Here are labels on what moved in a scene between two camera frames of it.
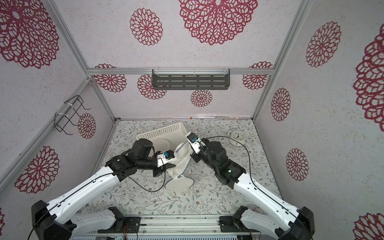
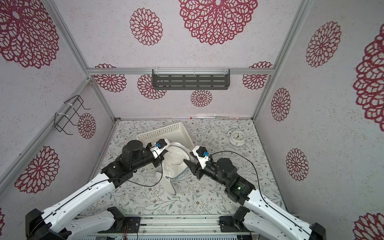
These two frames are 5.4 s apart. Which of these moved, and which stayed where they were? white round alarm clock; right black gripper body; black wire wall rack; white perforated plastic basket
Moved: right black gripper body
Stayed: white round alarm clock; black wire wall rack; white perforated plastic basket
